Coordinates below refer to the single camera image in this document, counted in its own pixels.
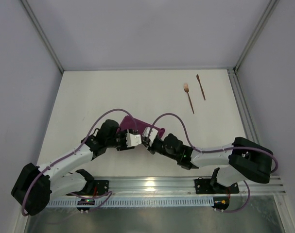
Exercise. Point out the aluminium right corner post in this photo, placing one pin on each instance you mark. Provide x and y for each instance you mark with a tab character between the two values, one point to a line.
268	11

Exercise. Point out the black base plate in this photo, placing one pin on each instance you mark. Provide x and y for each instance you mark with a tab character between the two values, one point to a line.
100	187
209	186

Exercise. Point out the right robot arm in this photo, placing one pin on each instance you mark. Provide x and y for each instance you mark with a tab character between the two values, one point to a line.
189	158

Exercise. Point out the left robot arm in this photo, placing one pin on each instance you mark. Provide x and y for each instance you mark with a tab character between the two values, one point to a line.
37	185

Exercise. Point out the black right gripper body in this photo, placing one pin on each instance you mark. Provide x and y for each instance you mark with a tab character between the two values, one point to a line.
152	143

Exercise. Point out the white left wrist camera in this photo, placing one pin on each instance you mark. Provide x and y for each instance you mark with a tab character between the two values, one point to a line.
133	140

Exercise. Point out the copper knife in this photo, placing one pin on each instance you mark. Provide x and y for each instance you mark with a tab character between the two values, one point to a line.
201	87

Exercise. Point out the copper fork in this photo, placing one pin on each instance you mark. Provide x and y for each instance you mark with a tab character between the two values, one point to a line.
186	89

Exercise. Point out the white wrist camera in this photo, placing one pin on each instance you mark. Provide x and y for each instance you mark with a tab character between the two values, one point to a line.
150	133
133	140

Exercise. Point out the aluminium corner post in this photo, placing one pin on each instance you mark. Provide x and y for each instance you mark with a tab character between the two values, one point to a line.
268	11
42	35

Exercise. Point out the aluminium rail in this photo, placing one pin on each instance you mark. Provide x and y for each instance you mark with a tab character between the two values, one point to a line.
247	109
149	187

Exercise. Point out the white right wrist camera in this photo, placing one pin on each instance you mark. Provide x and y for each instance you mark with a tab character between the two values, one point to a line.
150	133

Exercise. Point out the aluminium right side rail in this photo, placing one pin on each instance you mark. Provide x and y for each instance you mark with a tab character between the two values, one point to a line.
247	109

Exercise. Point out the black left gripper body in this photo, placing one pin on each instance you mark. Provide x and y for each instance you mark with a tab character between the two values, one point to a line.
124	141

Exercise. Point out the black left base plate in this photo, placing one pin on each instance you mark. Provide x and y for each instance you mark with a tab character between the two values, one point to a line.
100	187

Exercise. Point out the slotted grey cable duct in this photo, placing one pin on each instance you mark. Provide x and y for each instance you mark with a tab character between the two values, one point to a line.
132	202

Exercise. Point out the aluminium left corner post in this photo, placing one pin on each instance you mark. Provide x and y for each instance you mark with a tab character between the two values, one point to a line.
42	35

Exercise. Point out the purple satin napkin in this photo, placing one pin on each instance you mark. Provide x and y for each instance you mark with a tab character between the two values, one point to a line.
129	123

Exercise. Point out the aluminium front rail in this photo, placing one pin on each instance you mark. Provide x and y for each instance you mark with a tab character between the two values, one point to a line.
149	187

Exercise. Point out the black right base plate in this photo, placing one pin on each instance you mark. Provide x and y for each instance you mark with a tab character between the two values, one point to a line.
209	186

